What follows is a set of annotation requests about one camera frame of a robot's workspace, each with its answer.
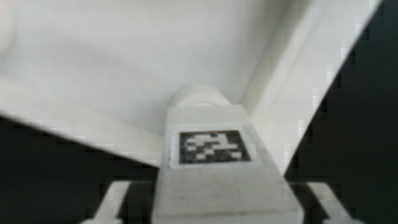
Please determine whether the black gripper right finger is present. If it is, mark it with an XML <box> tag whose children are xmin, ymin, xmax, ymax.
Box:
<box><xmin>290</xmin><ymin>182</ymin><xmax>359</xmax><ymax>224</ymax></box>

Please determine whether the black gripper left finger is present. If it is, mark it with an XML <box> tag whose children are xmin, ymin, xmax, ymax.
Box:
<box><xmin>79</xmin><ymin>180</ymin><xmax>153</xmax><ymax>224</ymax></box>

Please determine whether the white table leg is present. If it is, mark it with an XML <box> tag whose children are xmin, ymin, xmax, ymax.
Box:
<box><xmin>151</xmin><ymin>84</ymin><xmax>304</xmax><ymax>224</ymax></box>

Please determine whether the white square tabletop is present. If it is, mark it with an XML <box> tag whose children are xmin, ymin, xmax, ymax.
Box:
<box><xmin>0</xmin><ymin>0</ymin><xmax>322</xmax><ymax>168</ymax></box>

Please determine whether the white L-shaped obstacle fence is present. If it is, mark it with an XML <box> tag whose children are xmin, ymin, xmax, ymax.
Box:
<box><xmin>247</xmin><ymin>0</ymin><xmax>382</xmax><ymax>169</ymax></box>

